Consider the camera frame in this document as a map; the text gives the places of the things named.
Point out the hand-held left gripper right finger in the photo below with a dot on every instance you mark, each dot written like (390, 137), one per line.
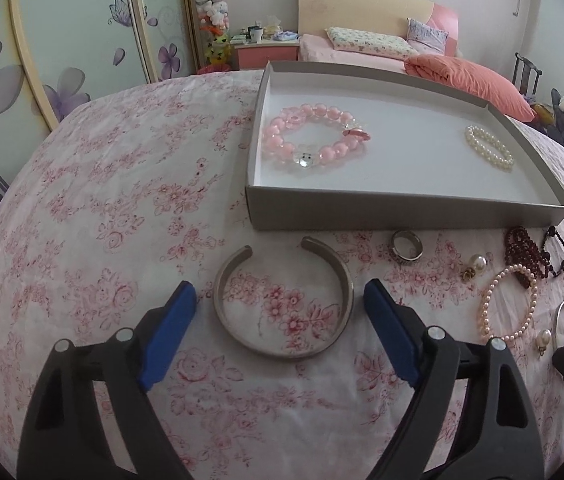
(391, 330)

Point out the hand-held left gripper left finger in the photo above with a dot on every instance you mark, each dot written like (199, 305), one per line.
(172, 330)

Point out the pearl drop earring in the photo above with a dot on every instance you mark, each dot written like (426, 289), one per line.
(544, 338)

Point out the gold pearl earring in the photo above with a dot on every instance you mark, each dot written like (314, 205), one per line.
(478, 261)

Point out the silver cuff bangle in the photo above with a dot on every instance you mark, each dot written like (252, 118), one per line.
(282, 352)

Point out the grey cardboard box tray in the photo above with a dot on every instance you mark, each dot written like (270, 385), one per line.
(401, 125)

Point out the pink floral bedsheet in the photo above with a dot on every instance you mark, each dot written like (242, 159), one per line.
(112, 185)

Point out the pile of plush toys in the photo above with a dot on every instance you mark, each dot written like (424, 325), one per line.
(554, 110)

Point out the folded orange quilt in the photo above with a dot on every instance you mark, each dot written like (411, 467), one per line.
(466, 80)

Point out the dark wooden chair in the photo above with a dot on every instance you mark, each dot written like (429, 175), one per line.
(524, 72)

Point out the pink bed mattress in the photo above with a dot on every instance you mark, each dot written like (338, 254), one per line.
(341, 55)

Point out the floral print pillow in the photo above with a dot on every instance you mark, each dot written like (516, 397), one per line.
(366, 42)

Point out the pink nightstand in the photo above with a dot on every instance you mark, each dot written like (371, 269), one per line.
(267, 55)

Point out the small lilac pillow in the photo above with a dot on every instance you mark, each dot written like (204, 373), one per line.
(426, 35)

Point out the white cup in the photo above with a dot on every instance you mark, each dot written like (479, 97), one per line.
(256, 35)

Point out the flower print sliding wardrobe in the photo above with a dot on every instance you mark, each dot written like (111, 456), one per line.
(77, 25)

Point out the plush toy display tube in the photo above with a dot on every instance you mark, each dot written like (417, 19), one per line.
(212, 5)

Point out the cream and pink headboard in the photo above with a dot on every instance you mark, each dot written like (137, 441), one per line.
(356, 2)

